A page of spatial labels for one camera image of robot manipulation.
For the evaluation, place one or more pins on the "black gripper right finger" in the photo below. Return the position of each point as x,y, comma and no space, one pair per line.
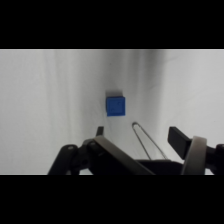
200,156

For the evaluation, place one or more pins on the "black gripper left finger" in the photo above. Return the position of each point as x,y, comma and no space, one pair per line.
96,160

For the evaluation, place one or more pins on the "blue cube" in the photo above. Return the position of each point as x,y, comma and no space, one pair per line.
116,106

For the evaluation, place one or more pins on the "white tablecloth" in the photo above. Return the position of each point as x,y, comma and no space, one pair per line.
50,100

